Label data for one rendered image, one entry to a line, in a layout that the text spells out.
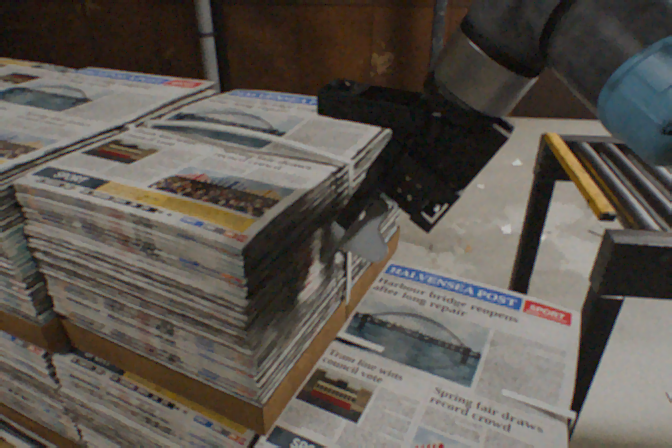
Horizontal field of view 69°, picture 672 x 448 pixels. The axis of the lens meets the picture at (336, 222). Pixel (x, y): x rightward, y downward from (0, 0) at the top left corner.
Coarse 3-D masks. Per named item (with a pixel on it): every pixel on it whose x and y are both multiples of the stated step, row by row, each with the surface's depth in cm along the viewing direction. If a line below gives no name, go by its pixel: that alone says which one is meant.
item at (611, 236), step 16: (608, 240) 88; (624, 240) 86; (640, 240) 86; (656, 240) 86; (608, 256) 88; (624, 256) 87; (640, 256) 87; (656, 256) 86; (592, 272) 94; (608, 272) 89; (624, 272) 89; (640, 272) 88; (656, 272) 88; (608, 288) 91; (624, 288) 90; (640, 288) 90; (656, 288) 89
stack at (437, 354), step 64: (384, 320) 64; (448, 320) 64; (512, 320) 64; (576, 320) 65; (0, 384) 71; (64, 384) 61; (128, 384) 55; (320, 384) 55; (384, 384) 55; (448, 384) 55; (512, 384) 55
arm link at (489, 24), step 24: (480, 0) 35; (504, 0) 34; (528, 0) 32; (552, 0) 31; (480, 24) 35; (504, 24) 34; (528, 24) 33; (504, 48) 35; (528, 48) 34; (528, 72) 36
